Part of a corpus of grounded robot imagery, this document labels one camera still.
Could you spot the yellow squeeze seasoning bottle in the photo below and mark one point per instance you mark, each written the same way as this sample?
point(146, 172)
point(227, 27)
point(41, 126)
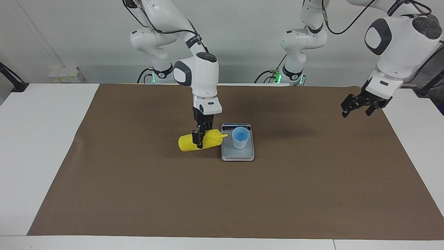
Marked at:
point(187, 143)

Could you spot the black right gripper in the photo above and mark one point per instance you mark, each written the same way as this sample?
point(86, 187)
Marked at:
point(203, 121)

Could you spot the black clamp stand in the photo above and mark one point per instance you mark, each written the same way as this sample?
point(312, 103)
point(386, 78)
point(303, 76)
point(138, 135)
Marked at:
point(426, 88)
point(17, 85)

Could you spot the light blue plastic cup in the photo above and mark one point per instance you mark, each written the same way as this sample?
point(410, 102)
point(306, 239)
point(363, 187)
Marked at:
point(240, 140)

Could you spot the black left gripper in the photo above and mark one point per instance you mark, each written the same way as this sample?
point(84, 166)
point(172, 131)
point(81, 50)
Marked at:
point(373, 100)

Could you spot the silver digital kitchen scale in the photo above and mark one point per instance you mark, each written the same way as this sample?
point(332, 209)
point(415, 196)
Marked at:
point(237, 154)

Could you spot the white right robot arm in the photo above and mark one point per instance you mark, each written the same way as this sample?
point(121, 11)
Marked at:
point(204, 76)

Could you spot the white power strip box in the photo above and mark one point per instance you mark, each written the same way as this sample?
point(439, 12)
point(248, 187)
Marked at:
point(64, 74)

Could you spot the brown table mat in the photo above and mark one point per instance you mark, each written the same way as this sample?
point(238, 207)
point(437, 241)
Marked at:
point(222, 194)

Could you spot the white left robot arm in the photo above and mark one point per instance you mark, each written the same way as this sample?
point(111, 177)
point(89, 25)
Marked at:
point(399, 45)

